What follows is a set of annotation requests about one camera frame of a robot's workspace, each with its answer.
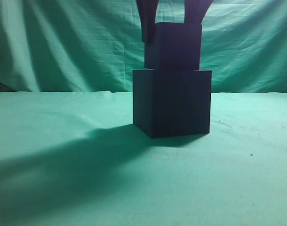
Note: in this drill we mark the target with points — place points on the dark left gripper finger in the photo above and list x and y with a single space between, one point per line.
147 11

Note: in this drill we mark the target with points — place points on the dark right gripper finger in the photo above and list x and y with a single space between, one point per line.
195 10

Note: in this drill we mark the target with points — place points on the dark purple cube block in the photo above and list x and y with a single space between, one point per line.
174 46

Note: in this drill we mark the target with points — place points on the dark cube groove box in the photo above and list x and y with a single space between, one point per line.
170 103

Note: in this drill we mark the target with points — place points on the green backdrop cloth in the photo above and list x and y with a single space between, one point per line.
94 45

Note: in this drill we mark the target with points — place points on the green table cloth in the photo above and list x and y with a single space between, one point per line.
76 159

